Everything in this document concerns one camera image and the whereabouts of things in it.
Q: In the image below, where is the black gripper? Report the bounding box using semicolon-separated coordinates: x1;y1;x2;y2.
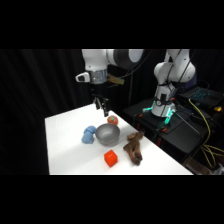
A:
90;81;111;118

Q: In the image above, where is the brown plush deer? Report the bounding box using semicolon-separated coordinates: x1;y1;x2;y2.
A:
122;130;145;166

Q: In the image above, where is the grey metal bowl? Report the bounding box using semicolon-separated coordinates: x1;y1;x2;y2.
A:
95;123;121;147

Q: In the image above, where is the orange round toy fruit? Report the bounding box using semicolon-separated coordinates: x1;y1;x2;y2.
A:
106;115;120;127

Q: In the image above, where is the tan tag on wrist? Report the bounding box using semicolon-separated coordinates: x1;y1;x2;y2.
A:
107;75;126;86

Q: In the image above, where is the blue plush toy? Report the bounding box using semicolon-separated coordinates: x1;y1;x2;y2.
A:
81;125;98;145

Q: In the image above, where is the orange cube block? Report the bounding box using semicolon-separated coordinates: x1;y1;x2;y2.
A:
103;149;120;169

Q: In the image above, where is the black curtain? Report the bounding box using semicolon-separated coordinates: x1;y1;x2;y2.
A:
0;49;224;176

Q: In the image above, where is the black robot stand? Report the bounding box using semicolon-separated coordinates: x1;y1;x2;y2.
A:
122;97;224;165

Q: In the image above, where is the black laptop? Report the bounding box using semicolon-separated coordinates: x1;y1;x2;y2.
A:
180;85;224;108

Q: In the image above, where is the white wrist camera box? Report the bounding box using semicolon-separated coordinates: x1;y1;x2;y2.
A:
75;72;91;84

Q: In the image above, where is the yellow cable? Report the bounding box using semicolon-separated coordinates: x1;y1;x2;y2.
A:
187;98;224;170

